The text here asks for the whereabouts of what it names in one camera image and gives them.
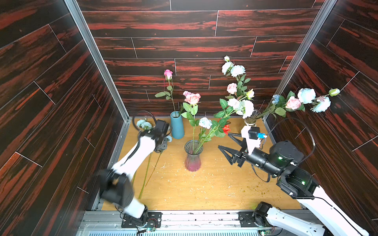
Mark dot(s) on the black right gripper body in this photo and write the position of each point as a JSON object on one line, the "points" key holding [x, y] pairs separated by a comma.
{"points": [[243, 153]]}

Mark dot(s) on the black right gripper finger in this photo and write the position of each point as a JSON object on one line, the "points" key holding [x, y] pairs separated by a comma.
{"points": [[239, 140], [233, 156]]}

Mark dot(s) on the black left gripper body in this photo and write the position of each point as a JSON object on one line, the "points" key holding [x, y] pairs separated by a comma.
{"points": [[164, 143]]}

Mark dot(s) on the teal ceramic vase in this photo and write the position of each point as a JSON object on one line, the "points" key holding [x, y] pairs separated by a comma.
{"points": [[177, 125]]}

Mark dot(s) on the blue pink glass vase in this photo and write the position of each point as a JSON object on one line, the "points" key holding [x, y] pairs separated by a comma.
{"points": [[193, 150]]}

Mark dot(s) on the pink carnation flower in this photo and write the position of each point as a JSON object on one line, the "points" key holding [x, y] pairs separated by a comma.
{"points": [[187, 102]]}

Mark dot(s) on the small blue flower sprig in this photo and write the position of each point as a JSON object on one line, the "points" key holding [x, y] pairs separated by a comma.
{"points": [[146, 147]]}

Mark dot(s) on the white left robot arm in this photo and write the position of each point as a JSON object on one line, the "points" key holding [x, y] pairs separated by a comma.
{"points": [[115, 183]]}

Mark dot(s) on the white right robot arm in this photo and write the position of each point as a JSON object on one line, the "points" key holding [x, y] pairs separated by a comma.
{"points": [[282, 162]]}

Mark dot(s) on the clear ribbed glass vase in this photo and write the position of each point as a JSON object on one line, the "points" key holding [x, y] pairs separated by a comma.
{"points": [[252, 119]]}

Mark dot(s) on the red rose flower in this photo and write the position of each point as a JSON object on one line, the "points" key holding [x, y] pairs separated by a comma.
{"points": [[226, 129]]}

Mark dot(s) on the pink rose leafy stem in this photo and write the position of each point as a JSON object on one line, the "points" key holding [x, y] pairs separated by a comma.
{"points": [[195, 99]]}

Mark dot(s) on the blue pink flower spray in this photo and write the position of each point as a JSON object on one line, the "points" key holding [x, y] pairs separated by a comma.
{"points": [[281, 105]]}

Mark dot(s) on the pink rose bud stem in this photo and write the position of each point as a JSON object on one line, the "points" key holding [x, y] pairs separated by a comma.
{"points": [[168, 93]]}

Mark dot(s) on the tall white pink bouquet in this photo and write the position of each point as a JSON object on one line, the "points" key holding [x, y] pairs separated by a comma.
{"points": [[238, 72]]}

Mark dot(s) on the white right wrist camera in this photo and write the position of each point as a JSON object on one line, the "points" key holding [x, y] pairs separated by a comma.
{"points": [[254, 138]]}

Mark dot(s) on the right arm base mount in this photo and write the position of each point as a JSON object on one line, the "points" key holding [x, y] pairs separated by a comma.
{"points": [[261, 216]]}

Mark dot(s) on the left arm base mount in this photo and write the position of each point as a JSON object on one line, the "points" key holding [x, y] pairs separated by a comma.
{"points": [[148, 220]]}

